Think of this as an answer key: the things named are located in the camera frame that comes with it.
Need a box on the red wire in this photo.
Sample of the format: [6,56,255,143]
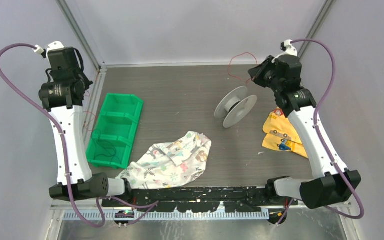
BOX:
[228,52,259,84]

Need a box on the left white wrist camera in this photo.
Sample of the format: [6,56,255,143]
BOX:
[33,41,65,59]

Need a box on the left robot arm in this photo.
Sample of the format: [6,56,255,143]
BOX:
[38,41,134,207]

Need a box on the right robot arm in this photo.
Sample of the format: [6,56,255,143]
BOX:
[248,55,362,209]

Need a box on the green three-compartment bin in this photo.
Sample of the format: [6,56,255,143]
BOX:
[86,93,144,169]

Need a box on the white patterned cloth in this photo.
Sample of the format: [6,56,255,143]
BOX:
[117,131,212,190]

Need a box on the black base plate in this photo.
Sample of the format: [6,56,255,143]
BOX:
[118,186,291,213]

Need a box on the grey plastic spool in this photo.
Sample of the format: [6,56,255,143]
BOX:
[214,86,258,129]

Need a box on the dark blue wire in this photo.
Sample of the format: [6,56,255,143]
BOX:
[90,129,120,165]

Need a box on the brown wire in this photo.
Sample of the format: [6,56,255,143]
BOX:
[81,91,97,132]

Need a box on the yellow patterned cloth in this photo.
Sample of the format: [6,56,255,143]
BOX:
[262,107,308,159]

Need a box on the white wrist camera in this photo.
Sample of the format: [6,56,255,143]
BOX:
[275,39,298,59]
[33,41,65,59]

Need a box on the aluminium frame rail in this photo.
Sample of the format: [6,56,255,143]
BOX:
[50,185,352,211]

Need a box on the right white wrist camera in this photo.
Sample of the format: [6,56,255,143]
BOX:
[275,39,298,59]

